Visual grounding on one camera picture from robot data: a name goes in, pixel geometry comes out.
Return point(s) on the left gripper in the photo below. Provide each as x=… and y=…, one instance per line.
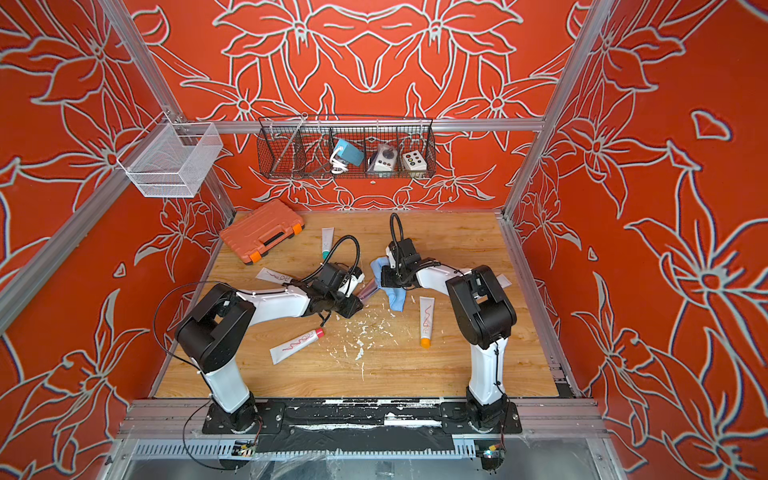
x=352, y=309

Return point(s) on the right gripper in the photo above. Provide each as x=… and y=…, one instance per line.
x=385, y=277

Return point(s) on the blue microfiber cloth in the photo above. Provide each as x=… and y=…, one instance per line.
x=396, y=296

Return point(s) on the green cap toothpaste tube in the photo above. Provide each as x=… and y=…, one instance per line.
x=327, y=241

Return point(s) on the pink translucent tube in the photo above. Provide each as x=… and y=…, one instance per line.
x=368, y=291

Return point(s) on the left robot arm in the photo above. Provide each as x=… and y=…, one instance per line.
x=213, y=331

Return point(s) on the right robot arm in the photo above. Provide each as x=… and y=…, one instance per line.
x=483, y=312

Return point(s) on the orange cap toothpaste tube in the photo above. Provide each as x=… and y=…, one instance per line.
x=426, y=310

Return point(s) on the black cap white tube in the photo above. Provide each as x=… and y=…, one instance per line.
x=271, y=276

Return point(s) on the pink cap toothpaste tube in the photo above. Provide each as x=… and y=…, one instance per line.
x=291, y=347

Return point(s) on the orange tool case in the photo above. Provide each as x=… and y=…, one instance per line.
x=252, y=237

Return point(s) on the white button box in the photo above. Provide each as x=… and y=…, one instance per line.
x=414, y=164

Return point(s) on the white round dial device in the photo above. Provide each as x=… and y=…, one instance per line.
x=384, y=159

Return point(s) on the teal white charger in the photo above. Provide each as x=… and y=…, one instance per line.
x=343, y=155

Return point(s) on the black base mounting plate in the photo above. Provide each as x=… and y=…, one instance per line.
x=358, y=426

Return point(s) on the clear plastic bin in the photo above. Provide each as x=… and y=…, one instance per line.
x=167, y=163

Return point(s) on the black wire basket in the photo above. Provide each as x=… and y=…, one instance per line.
x=326, y=147

